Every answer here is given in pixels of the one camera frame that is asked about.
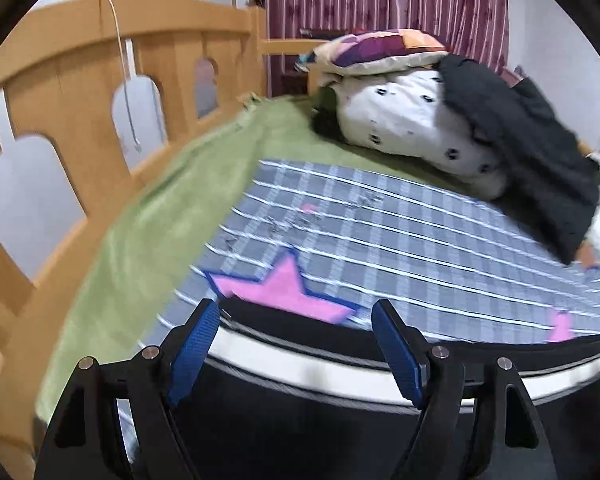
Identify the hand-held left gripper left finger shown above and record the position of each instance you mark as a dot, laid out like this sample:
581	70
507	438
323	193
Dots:
195	352

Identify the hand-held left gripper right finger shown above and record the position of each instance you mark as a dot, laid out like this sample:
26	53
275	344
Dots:
397	352

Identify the black pants with white waistband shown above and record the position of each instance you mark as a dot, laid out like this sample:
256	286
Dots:
305	410

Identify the grey checked blanket pink stars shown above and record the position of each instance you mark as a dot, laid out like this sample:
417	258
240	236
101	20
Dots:
380	240

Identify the green bed sheet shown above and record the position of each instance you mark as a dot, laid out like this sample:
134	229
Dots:
170	220

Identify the white quilt black flowers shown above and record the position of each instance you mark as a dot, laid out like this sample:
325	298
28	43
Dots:
405	115

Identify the dark cloth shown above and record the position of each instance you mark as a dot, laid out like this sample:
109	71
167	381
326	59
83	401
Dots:
325	122

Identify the black jacket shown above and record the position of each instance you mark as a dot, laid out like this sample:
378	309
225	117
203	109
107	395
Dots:
530	150

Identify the patchwork pillow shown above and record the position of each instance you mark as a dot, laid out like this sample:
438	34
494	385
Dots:
375	47

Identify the wooden bed frame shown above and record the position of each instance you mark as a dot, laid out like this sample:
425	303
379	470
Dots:
70	50

